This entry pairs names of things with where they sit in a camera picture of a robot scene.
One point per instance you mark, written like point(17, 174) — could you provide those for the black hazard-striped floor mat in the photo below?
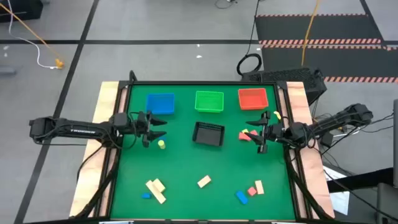
point(311, 28)
point(342, 62)

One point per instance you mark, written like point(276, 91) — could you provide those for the grey flat object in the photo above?
point(7, 70)

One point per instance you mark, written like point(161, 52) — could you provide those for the small yellow block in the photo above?
point(245, 131)

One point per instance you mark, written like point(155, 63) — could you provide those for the white paper sheet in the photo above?
point(340, 200)

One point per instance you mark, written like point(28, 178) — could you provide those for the black table frame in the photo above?
point(202, 82)

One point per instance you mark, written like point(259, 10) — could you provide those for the small red block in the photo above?
point(254, 132)

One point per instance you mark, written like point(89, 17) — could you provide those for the black power adapter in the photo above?
point(327, 140)

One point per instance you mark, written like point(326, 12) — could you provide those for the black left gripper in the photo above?
point(143, 126)

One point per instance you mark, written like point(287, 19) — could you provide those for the black box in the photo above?
point(18, 9)

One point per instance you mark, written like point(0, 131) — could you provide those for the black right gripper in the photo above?
point(275, 132)

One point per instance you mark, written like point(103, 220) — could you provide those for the red arch block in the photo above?
point(243, 136)

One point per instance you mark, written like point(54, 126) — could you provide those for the green plastic basket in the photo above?
point(209, 101)

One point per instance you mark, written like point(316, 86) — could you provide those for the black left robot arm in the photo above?
point(77, 130)

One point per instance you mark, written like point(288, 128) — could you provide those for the red square block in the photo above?
point(252, 191)

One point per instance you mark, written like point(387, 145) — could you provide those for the red plastic basket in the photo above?
point(252, 99)

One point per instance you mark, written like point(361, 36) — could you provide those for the short wooden block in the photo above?
point(259, 187)
point(204, 181)

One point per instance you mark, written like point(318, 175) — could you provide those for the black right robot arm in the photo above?
point(326, 123)

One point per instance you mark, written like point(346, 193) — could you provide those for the long wooden block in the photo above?
point(159, 197)

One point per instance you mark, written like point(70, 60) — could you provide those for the yellow cylinder block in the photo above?
point(161, 144)

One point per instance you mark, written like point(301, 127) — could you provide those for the blue plastic basket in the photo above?
point(160, 104)

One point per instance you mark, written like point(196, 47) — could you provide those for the blue rectangular block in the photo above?
point(241, 197)

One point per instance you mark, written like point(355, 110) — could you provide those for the yellow rectangular block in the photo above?
point(159, 185)

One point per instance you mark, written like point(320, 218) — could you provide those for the black plastic basket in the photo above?
point(208, 135)

